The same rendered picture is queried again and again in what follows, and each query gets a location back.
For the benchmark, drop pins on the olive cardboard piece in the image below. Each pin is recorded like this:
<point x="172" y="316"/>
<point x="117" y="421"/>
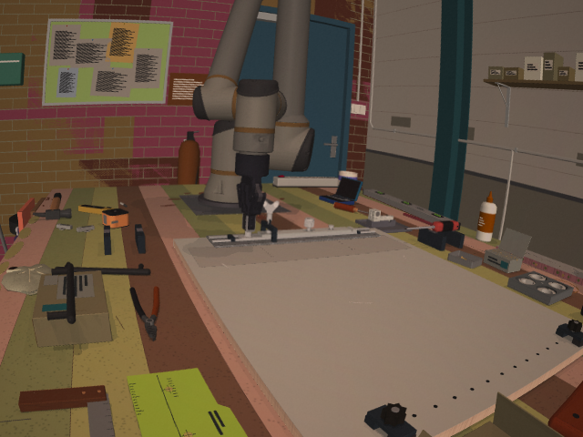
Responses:
<point x="514" y="419"/>

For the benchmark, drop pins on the yellow utility knife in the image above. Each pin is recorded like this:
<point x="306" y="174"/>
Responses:
<point x="93" y="209"/>

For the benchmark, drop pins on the red black screwdriver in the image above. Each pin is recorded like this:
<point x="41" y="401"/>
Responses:
<point x="444" y="225"/>

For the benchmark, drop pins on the grey wall pipe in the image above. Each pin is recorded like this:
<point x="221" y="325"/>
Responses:
<point x="510" y="150"/>

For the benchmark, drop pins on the brown wall shelf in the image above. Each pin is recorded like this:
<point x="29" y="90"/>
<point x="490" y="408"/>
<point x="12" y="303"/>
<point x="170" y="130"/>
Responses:
<point x="533" y="83"/>

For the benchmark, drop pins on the green wall sign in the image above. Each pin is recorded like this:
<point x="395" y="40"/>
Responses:
<point x="11" y="69"/>

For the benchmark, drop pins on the black knob clamp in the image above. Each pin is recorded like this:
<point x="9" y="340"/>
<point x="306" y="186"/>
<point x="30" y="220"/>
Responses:
<point x="392" y="415"/>
<point x="573" y="330"/>

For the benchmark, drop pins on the white clamp wing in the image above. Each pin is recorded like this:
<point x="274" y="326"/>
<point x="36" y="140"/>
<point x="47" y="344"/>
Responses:
<point x="271" y="208"/>

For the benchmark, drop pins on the green paper template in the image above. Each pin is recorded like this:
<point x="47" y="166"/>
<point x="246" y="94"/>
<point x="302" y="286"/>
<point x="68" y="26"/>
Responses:
<point x="182" y="405"/>

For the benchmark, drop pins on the orange tape measure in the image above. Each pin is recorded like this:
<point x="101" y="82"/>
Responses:
<point x="115" y="218"/>

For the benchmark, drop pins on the small grey tray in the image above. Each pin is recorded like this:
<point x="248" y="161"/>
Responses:
<point x="464" y="258"/>

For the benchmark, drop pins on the small grey hinge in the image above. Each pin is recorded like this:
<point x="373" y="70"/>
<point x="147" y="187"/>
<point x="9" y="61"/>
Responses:
<point x="84" y="228"/>
<point x="64" y="226"/>

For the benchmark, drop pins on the grey tray with cups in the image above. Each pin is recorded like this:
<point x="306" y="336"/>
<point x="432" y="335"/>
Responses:
<point x="539" y="287"/>

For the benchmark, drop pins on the blue door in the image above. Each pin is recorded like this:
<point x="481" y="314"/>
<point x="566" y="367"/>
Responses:
<point x="332" y="91"/>

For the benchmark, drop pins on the grey notice board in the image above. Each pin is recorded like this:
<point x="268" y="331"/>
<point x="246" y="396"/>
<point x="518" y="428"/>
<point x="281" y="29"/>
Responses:
<point x="107" y="61"/>

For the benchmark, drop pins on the white eccentric knob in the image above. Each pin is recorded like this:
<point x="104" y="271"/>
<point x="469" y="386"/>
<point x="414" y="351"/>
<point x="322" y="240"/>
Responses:
<point x="309" y="224"/>

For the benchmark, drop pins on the dark grey base sheet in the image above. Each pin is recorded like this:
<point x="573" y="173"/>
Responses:
<point x="191" y="205"/>

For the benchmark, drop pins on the red black pliers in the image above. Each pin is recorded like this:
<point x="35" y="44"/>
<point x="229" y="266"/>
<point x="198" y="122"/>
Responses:
<point x="148" y="318"/>

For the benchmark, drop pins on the black tool rest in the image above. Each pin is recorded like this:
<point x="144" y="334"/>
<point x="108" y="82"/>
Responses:
<point x="439" y="239"/>

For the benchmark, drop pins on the white light switch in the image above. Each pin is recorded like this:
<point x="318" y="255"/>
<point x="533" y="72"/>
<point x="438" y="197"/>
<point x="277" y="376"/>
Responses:
<point x="358" y="109"/>

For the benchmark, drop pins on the white cube block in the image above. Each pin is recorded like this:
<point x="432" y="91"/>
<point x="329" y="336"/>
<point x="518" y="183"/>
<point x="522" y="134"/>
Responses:
<point x="375" y="214"/>

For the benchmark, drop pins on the brown gas cylinder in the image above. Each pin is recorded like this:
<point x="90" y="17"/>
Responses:
<point x="188" y="159"/>

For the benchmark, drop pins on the grey open-lid box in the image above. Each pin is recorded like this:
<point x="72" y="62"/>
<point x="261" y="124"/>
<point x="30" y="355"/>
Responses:
<point x="503" y="261"/>

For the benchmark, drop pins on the brown wall sign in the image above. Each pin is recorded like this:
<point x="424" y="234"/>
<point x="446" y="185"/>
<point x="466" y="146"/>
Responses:
<point x="184" y="88"/>

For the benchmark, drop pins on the black bar block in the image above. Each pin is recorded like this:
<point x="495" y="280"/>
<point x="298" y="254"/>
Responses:
<point x="140" y="239"/>
<point x="107" y="241"/>

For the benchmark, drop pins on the red-brown box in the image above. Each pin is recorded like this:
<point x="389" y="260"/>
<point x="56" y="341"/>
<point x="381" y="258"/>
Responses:
<point x="569" y="414"/>

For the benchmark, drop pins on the tall white box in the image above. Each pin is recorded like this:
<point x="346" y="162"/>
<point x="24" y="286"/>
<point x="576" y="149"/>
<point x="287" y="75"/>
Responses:
<point x="579" y="67"/>
<point x="533" y="68"/>

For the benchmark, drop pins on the grey spirit level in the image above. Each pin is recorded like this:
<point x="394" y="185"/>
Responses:
<point x="401" y="202"/>

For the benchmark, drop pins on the grey wall plate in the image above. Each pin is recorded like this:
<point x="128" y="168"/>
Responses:
<point x="401" y="121"/>

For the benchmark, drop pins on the black clamp block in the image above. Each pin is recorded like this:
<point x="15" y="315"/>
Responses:
<point x="273" y="232"/>

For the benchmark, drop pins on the brown cardboard box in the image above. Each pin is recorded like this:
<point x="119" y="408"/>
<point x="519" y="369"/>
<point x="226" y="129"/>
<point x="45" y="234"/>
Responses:
<point x="86" y="323"/>

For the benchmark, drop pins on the large grey panel board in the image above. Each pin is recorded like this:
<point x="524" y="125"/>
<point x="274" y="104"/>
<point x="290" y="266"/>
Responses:
<point x="355" y="328"/>

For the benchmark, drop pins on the orange black hand tool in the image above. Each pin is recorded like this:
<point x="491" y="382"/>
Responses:
<point x="54" y="207"/>

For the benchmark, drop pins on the beige round cloth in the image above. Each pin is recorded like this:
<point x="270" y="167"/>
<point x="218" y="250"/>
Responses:
<point x="23" y="280"/>

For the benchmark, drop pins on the white tape roll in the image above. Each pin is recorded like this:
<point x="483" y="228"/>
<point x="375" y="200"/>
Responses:
<point x="348" y="175"/>

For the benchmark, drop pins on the grey jig rail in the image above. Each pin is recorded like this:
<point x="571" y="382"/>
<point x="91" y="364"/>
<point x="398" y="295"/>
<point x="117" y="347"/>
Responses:
<point x="319" y="234"/>

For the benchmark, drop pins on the teal column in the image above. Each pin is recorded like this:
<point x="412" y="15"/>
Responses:
<point x="451" y="114"/>

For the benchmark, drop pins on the orange black block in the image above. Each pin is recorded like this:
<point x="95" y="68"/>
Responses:
<point x="23" y="216"/>

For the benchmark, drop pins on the brown try square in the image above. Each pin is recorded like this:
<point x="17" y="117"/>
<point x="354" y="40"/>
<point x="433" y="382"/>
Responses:
<point x="61" y="397"/>

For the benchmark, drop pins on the small beige box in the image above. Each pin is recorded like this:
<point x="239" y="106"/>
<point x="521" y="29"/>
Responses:
<point x="495" y="73"/>
<point x="512" y="73"/>
<point x="565" y="74"/>

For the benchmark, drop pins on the blue open case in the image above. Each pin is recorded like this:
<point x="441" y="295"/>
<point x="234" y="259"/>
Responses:
<point x="348" y="189"/>

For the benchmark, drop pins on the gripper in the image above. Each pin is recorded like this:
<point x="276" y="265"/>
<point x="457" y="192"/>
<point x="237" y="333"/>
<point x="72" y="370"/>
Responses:
<point x="251" y="167"/>

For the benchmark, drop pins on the tall beige box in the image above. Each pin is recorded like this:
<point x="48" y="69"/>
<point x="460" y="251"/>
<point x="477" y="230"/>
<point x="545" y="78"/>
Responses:
<point x="552" y="64"/>

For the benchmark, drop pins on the white brown glue bottle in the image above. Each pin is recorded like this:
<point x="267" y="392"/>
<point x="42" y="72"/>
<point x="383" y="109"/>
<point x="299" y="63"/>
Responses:
<point x="486" y="223"/>

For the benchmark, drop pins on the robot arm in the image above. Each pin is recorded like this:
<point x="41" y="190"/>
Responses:
<point x="255" y="109"/>

